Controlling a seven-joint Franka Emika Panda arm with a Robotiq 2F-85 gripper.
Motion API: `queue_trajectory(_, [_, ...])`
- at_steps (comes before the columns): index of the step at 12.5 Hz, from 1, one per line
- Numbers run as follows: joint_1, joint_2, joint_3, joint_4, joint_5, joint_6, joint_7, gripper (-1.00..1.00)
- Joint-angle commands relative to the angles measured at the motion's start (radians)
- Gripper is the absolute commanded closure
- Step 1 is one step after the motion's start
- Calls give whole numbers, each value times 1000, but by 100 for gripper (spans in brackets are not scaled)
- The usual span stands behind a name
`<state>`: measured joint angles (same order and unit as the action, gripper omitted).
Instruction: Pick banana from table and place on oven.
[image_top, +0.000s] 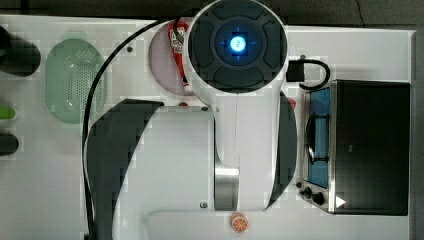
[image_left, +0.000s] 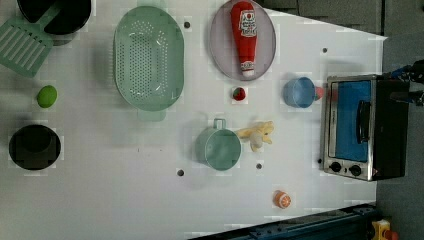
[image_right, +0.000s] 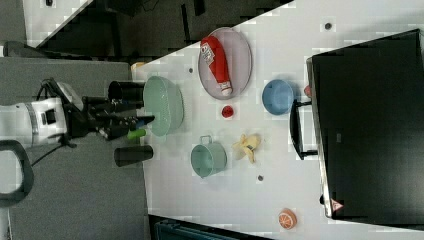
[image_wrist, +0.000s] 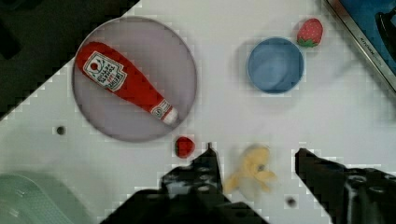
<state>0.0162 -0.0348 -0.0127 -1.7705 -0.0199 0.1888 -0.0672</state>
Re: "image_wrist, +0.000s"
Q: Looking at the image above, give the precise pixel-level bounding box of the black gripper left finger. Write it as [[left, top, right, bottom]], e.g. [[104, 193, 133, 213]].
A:
[[161, 142, 223, 211]]

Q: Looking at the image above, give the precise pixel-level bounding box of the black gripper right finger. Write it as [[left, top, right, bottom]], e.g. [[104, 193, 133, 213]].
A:
[[294, 148, 396, 224]]

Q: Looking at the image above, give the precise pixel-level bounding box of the black toaster oven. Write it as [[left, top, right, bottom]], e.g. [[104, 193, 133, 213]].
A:
[[322, 0, 396, 92]]

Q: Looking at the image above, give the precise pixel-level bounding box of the small red toy strawberry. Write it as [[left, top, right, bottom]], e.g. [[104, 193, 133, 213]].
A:
[[175, 136, 195, 159]]

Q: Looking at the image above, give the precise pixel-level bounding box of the grey round plate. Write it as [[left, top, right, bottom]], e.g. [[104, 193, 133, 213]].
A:
[[72, 16, 198, 142]]

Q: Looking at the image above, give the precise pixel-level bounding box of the red plush ketchup bottle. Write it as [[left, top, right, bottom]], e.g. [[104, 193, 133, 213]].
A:
[[76, 42, 178, 125]]

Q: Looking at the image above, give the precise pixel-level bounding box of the blue bowl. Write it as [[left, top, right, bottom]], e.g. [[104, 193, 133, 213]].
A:
[[246, 36, 305, 94]]

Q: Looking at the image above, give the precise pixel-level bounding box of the green colander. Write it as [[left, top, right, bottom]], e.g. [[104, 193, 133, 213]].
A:
[[0, 172, 94, 224]]

